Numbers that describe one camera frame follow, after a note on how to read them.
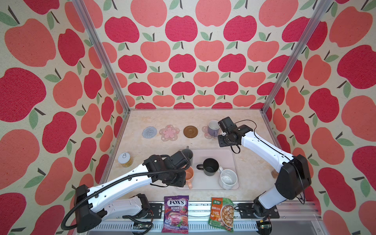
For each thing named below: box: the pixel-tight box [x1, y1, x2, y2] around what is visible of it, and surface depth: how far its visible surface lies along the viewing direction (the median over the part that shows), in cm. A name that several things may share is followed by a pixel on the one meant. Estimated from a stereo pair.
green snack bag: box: [208, 197, 235, 234], surface depth 74 cm
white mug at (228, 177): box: [218, 165, 238, 190], surface depth 82 cm
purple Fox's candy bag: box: [161, 195, 189, 235], surface depth 73 cm
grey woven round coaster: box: [141, 126, 158, 139], surface depth 110 cm
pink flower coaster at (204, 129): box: [201, 125, 223, 140], surface depth 107 cm
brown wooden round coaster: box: [183, 125, 199, 139], surface depth 110 cm
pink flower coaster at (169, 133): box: [159, 124, 181, 142], surface depth 110 cm
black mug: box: [196, 158, 220, 177], surface depth 84 cm
